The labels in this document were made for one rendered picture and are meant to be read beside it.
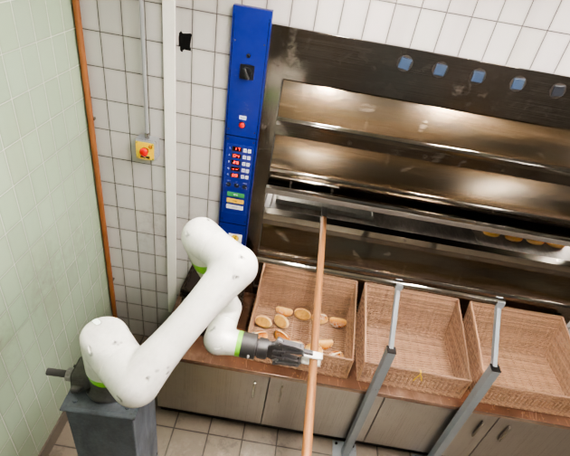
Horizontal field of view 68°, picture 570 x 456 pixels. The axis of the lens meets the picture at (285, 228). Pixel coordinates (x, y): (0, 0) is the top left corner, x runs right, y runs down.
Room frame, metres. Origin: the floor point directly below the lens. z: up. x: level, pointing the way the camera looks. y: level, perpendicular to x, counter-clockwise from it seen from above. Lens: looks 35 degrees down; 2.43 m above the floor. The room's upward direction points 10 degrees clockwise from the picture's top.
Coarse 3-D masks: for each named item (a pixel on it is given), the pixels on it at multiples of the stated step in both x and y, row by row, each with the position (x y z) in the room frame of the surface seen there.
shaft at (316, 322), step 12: (324, 216) 1.90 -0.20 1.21; (324, 228) 1.80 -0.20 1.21; (324, 240) 1.70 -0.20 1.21; (324, 252) 1.61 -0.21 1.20; (312, 324) 1.16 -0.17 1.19; (312, 336) 1.09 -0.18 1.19; (312, 348) 1.03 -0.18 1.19; (312, 360) 0.98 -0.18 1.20; (312, 372) 0.93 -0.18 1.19; (312, 384) 0.88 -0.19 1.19; (312, 396) 0.84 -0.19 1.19; (312, 408) 0.80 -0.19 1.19; (312, 420) 0.76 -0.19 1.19; (312, 432) 0.72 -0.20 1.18
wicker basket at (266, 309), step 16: (272, 272) 1.85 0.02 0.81; (288, 272) 1.85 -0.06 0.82; (304, 272) 1.85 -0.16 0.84; (304, 288) 1.83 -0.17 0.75; (336, 288) 1.83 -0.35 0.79; (352, 288) 1.84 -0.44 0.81; (256, 304) 1.61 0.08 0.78; (272, 304) 1.79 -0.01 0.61; (288, 304) 1.80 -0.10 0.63; (304, 304) 1.80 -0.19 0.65; (336, 304) 1.81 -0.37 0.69; (352, 304) 1.75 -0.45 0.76; (272, 320) 1.68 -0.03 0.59; (288, 320) 1.71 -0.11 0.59; (304, 320) 1.73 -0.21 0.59; (352, 320) 1.63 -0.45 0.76; (272, 336) 1.57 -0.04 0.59; (304, 336) 1.61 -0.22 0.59; (320, 336) 1.64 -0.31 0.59; (336, 336) 1.65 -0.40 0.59; (352, 336) 1.53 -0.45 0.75; (352, 352) 1.43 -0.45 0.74; (304, 368) 1.39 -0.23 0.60; (320, 368) 1.39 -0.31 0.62; (336, 368) 1.39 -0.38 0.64
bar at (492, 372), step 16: (256, 256) 1.52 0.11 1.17; (336, 272) 1.51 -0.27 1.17; (352, 272) 1.53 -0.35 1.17; (400, 288) 1.51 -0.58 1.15; (416, 288) 1.51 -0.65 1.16; (432, 288) 1.52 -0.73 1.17; (496, 304) 1.52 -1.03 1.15; (496, 320) 1.47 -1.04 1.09; (496, 336) 1.42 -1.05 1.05; (384, 352) 1.32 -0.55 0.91; (496, 352) 1.36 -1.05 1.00; (384, 368) 1.29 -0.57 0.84; (496, 368) 1.31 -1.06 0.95; (480, 384) 1.30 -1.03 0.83; (368, 400) 1.29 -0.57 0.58; (464, 416) 1.29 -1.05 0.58; (352, 432) 1.29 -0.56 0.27; (448, 432) 1.30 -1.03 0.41; (336, 448) 1.33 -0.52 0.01; (352, 448) 1.35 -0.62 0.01; (432, 448) 1.32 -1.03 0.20
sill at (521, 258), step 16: (272, 208) 1.94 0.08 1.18; (304, 224) 1.89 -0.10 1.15; (336, 224) 1.89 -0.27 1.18; (352, 224) 1.92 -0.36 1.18; (400, 240) 1.89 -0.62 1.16; (416, 240) 1.89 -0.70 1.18; (432, 240) 1.91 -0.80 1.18; (448, 240) 1.94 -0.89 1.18; (480, 256) 1.89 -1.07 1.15; (496, 256) 1.89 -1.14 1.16; (512, 256) 1.89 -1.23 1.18; (528, 256) 1.92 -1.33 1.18; (544, 256) 1.95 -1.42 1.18
